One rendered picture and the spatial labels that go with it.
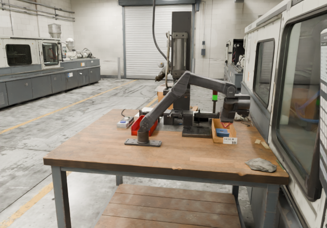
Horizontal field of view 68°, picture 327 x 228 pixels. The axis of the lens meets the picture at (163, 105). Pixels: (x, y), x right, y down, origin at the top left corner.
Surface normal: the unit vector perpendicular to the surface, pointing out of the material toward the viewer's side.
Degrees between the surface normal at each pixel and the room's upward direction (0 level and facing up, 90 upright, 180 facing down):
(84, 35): 90
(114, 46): 90
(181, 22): 90
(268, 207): 90
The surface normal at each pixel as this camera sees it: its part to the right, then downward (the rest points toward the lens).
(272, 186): -0.15, 0.22
